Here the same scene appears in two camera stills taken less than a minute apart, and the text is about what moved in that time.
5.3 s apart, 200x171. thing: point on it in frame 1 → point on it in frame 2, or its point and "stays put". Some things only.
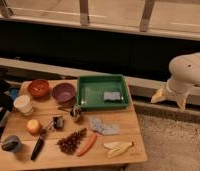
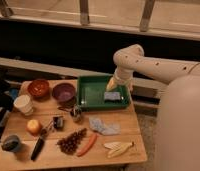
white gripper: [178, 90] → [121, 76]
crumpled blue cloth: [98, 125] stays put
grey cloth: [112, 95] stays put
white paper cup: [24, 104] stays put
